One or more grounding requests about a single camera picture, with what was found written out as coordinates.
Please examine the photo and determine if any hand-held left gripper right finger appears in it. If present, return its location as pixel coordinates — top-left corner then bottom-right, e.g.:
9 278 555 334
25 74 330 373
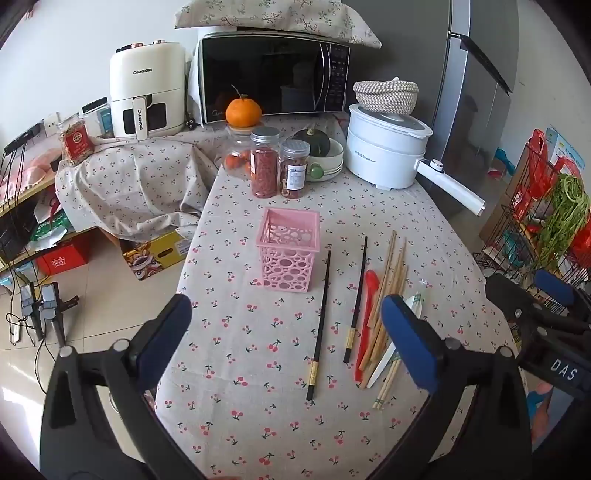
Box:
381 293 533 480

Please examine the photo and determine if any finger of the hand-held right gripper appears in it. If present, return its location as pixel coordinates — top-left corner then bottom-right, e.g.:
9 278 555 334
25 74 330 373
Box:
485 274 591 335
534 269 591 320

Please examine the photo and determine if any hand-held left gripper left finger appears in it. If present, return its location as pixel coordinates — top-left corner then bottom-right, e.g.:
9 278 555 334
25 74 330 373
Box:
39 293 208 480

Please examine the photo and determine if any white plastic spoon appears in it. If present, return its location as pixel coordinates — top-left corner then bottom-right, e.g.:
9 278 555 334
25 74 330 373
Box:
367 295 424 387

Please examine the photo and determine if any red plastic spoon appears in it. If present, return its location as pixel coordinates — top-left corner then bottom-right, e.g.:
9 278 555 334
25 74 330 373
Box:
354 270 380 383

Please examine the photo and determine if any black chopstick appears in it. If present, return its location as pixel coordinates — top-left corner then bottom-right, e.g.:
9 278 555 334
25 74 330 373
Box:
306 250 332 401
343 236 369 364

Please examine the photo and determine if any pile of wooden chopsticks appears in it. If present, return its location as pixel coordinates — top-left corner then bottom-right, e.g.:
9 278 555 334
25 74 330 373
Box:
358 230 408 411

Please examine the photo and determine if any pink perforated utensil basket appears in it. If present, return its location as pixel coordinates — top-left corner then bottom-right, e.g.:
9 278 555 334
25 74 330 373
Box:
257 208 321 294

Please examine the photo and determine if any yellow printed cardboard box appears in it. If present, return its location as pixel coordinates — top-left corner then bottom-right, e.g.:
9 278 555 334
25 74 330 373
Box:
121 229 191 282

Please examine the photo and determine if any bunch of green beans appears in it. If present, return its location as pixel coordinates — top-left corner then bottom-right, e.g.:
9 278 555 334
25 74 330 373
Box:
537 174 591 274

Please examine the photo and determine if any cherry print tablecloth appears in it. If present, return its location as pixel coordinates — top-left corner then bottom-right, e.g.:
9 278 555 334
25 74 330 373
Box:
54 113 520 480

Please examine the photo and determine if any brown cardboard box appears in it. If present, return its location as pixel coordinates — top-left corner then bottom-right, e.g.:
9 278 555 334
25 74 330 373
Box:
479 144 536 246

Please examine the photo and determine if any red box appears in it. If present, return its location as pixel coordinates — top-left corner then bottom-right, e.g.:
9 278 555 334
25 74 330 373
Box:
36 242 90 277

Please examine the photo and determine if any grey stand device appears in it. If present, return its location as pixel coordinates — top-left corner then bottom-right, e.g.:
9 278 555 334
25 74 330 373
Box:
18 282 80 348

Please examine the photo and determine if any red plastic bag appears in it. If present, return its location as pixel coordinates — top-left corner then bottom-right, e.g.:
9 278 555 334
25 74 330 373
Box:
510 129 563 221

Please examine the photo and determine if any blue plastic bag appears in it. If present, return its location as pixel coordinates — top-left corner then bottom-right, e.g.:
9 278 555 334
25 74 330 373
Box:
491 148 519 179

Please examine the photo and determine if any green packet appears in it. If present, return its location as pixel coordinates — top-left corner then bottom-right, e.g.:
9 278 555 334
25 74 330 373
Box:
31 210 75 244

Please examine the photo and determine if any wooden shelf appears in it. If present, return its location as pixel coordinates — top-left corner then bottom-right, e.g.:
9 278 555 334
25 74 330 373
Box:
0 175 100 274

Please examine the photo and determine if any clear jar with wooden lid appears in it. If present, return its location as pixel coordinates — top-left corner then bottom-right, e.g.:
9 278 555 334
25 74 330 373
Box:
223 123 264 179

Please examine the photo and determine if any tall red spice jar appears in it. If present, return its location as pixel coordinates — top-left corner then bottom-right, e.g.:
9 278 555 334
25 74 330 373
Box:
250 128 282 199

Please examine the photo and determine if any grey refrigerator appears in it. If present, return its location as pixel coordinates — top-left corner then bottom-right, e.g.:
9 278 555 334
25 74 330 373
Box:
418 0 528 224

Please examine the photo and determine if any white electric cooking pot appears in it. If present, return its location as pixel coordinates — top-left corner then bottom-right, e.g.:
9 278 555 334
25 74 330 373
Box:
346 104 487 217

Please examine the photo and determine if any short spice jar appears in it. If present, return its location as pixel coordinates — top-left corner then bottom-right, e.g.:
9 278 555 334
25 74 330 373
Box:
278 138 311 200

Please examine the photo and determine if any white bowl with squash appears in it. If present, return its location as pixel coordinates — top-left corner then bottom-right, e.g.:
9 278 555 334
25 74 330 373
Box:
305 138 345 182

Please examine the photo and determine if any red label tin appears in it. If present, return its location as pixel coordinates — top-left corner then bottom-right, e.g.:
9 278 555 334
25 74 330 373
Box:
58 115 96 165

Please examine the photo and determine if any pink cloth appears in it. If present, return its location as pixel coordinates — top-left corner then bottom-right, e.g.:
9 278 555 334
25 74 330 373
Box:
0 151 62 197

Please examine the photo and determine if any clear container with black lid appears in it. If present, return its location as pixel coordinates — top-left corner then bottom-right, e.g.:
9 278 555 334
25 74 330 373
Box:
82 98 114 138

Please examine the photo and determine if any orange with stem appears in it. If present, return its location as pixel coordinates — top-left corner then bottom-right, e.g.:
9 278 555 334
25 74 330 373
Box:
225 85 262 128

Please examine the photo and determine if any dark green squash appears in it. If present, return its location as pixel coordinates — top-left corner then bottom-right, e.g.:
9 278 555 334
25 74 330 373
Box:
291 126 331 158

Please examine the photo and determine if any black power strip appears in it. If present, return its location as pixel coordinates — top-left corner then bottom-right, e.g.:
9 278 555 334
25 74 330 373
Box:
4 123 42 156

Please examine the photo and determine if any cream air fryer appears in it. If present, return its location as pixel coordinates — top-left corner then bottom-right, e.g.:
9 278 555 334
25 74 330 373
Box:
109 41 187 140

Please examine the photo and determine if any black microwave oven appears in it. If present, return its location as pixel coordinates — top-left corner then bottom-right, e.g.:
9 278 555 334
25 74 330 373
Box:
191 30 352 128

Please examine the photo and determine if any floral cloth cover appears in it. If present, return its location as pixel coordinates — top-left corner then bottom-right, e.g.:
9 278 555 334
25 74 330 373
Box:
175 0 383 49

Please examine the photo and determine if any black wire rack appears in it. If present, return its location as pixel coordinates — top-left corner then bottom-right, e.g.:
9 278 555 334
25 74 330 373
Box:
473 143 591 298

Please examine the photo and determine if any woven rope basket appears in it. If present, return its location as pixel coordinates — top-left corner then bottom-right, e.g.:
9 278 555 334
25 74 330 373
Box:
353 78 420 116

